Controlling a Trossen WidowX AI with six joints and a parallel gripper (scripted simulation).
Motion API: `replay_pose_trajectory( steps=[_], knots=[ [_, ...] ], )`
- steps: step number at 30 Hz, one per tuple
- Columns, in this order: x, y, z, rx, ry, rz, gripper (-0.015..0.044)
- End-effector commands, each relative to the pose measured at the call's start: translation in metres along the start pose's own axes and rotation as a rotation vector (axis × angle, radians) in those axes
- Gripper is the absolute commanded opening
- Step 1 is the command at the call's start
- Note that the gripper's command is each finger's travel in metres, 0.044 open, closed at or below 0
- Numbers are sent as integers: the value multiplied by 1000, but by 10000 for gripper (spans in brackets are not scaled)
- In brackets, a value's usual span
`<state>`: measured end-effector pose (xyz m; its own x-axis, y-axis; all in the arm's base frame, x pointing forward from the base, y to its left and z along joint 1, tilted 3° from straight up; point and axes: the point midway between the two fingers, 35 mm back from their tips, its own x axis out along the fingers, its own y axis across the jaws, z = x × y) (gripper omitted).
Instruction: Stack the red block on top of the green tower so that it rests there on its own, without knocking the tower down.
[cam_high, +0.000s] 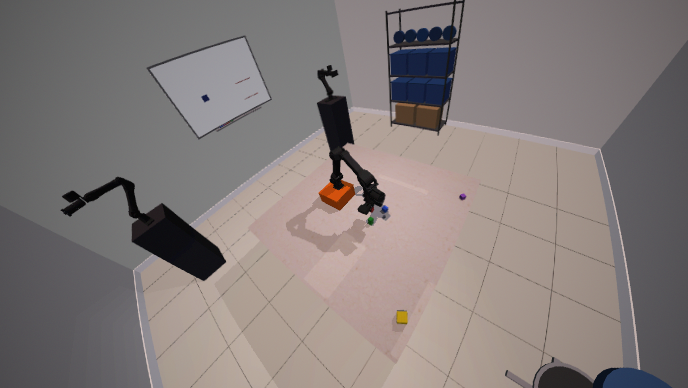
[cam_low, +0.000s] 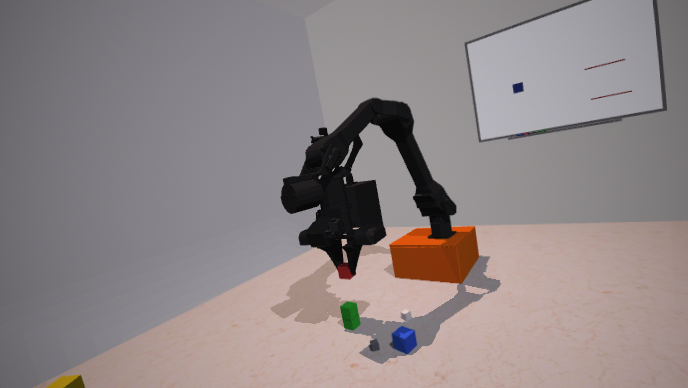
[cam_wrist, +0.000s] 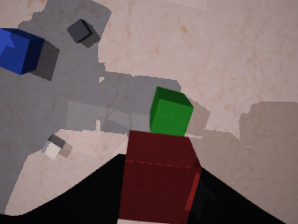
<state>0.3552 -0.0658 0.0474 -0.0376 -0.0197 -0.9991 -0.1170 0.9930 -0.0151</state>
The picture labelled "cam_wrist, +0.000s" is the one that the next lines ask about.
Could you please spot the blue cube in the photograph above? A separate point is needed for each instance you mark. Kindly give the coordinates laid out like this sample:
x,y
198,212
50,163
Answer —
x,y
19,52

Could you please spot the green block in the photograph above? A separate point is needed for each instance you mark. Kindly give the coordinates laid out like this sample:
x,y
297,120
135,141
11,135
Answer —
x,y
170,114
166,91

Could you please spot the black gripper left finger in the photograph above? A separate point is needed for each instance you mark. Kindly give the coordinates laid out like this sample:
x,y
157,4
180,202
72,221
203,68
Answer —
x,y
95,200

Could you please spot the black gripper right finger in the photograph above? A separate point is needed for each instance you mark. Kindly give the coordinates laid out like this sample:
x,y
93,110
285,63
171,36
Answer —
x,y
216,203

